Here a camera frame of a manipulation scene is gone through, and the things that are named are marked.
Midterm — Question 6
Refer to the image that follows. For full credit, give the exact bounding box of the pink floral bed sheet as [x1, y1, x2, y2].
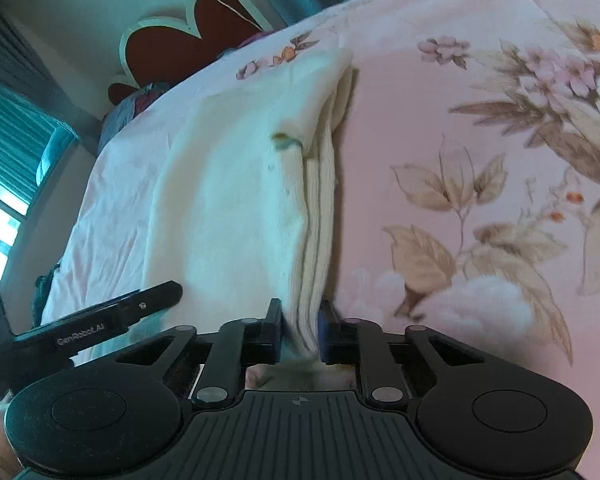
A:
[43, 0, 600, 479]

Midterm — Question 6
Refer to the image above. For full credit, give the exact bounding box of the red white scalloped headboard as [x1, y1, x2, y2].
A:
[108, 0, 278, 105]

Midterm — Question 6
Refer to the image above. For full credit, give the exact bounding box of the teal window curtain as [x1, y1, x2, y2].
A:
[0, 87, 76, 204]

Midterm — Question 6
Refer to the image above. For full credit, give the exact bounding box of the cream cloth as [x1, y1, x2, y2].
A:
[72, 48, 357, 366]

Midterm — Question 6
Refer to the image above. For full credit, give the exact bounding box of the pile of clothes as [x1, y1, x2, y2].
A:
[97, 84, 171, 154]

